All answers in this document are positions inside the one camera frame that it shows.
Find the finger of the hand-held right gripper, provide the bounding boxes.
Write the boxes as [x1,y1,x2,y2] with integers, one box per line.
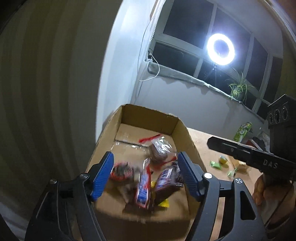
[207,136,252,164]

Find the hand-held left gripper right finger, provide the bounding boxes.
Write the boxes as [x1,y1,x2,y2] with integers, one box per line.
[178,152,270,241]

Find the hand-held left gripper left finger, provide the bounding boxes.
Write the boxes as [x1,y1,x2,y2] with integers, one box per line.
[24,152,115,241]

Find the purple brown snack packet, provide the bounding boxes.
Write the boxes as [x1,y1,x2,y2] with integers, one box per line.
[154,165,184,205]

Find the clear brown cake packet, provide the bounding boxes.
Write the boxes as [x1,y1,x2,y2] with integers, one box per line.
[139,136,176,164]

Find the blue red snack packet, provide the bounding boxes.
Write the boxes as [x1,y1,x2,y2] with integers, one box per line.
[136,159,153,208]

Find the cardboard box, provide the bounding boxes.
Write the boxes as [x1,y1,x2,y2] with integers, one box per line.
[85,104,207,241]

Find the person's right hand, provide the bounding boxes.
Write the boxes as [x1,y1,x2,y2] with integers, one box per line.
[252,173,290,206]

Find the green printed bag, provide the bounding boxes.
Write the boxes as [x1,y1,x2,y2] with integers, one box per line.
[232,122,253,142]

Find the potted green plant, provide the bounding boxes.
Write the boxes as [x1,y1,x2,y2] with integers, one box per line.
[227,71,255,102]

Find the olive curtain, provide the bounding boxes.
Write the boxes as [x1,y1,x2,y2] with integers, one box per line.
[0,0,121,241]
[281,32,296,99]

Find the black tripod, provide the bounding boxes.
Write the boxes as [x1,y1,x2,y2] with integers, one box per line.
[205,64,219,86]

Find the grey sill padding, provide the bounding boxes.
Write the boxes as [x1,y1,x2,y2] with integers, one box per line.
[147,62,266,121]

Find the window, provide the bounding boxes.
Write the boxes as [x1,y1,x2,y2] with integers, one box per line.
[150,0,285,116]

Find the ring light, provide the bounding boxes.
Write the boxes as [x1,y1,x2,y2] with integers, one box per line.
[206,34,236,65]

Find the white cable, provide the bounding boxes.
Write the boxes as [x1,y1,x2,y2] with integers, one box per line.
[138,0,161,82]

